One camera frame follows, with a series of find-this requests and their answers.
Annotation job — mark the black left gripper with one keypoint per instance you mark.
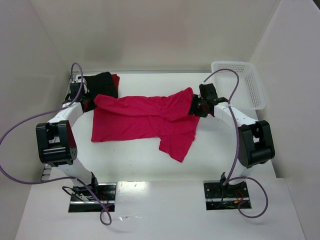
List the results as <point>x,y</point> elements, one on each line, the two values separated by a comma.
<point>89,104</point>

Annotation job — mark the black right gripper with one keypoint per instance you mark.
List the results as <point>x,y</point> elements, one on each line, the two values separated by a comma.
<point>194,107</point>

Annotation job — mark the pink t shirt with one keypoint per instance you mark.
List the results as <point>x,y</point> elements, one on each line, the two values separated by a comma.
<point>141,117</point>

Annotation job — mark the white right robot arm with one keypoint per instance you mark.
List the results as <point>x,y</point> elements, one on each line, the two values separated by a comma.
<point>254,141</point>

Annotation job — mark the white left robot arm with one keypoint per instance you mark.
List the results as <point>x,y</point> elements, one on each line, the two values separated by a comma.
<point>57,146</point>

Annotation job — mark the black folded t shirt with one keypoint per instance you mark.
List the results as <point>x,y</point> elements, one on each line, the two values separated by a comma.
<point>100,84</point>

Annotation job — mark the white plastic basket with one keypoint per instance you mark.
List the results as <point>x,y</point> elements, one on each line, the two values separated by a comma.
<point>249,94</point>

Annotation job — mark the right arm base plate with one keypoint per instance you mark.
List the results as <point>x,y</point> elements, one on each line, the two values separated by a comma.
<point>229,197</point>

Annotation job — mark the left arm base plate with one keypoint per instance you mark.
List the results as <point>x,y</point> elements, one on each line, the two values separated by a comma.
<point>82,201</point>

